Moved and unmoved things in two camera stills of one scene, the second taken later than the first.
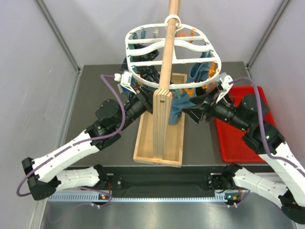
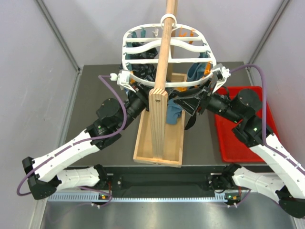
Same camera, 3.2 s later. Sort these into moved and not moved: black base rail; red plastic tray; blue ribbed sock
Moved: blue ribbed sock
Not moved: red plastic tray; black base rail
